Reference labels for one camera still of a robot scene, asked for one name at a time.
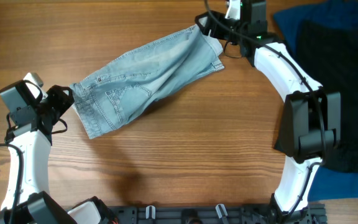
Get light blue denim shorts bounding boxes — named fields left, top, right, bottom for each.
left=70, top=25, right=224, bottom=139

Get blue cloth garment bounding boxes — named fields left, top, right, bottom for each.
left=274, top=1, right=358, bottom=201

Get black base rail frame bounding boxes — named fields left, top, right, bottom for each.
left=104, top=203, right=327, bottom=224

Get black cloth garment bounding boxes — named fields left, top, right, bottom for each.
left=293, top=21, right=358, bottom=173

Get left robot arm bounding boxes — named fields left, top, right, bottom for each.
left=0, top=80, right=119, bottom=224

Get right black cable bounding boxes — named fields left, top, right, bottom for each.
left=203, top=0, right=328, bottom=215

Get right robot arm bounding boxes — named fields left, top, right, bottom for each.
left=195, top=1, right=341, bottom=223

